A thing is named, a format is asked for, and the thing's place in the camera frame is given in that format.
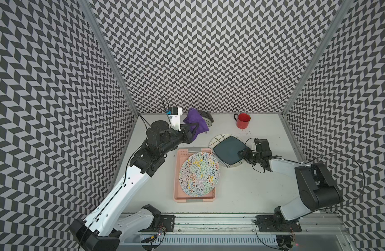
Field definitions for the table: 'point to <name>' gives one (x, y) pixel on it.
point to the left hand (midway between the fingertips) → (197, 126)
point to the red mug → (242, 120)
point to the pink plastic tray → (179, 194)
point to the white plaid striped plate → (215, 141)
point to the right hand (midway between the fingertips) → (238, 155)
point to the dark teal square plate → (227, 150)
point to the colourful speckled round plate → (199, 174)
